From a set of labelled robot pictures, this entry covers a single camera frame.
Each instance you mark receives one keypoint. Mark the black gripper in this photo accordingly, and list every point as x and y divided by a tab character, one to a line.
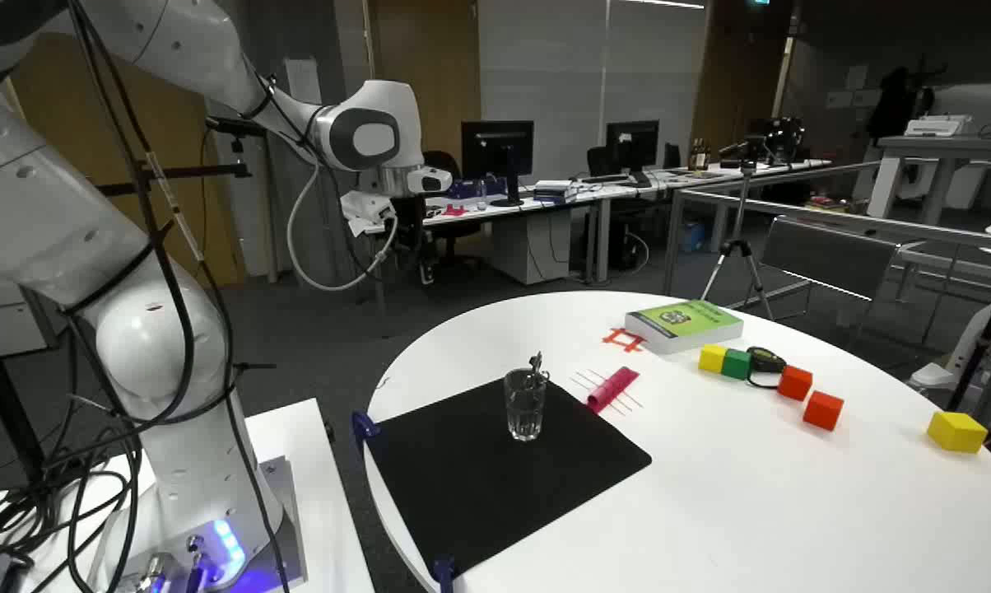
405	220

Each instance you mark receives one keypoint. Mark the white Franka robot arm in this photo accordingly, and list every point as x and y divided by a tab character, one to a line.
34	208

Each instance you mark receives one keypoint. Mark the white robot base platform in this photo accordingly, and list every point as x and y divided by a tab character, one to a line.
296	462

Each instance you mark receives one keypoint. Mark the clear glass cup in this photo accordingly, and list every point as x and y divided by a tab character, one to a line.
524	410

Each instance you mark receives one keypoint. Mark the small black round object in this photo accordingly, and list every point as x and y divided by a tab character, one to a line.
769	357

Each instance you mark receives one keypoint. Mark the black computer monitor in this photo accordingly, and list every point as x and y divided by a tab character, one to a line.
494	145
633	142

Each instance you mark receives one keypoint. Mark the white office desk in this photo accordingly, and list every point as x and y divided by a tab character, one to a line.
538	204

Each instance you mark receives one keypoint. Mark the blue table clamp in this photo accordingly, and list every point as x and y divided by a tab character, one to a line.
366	427
442	570

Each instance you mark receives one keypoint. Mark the black rectangular mat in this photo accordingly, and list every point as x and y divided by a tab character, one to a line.
482	484

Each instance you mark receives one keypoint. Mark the green book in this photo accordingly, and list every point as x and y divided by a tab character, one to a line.
685	322

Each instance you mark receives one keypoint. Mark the small yellow cube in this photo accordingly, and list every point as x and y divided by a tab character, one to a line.
713	361

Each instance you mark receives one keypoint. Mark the small green cube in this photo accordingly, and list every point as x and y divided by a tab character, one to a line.
738	364

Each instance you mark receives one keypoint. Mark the orange cube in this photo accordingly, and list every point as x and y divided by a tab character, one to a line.
793	385
824	410

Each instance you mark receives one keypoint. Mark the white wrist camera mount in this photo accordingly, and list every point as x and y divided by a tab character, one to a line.
366	211

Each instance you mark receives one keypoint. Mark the small orange plastic frame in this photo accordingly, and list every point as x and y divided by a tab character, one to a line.
624	342

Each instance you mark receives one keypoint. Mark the black camera tripod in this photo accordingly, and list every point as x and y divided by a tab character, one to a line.
738	259

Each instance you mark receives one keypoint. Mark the grey panel in frame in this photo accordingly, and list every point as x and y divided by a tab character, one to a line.
826	254

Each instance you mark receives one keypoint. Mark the grey metal frame enclosure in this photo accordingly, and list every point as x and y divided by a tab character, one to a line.
844	216

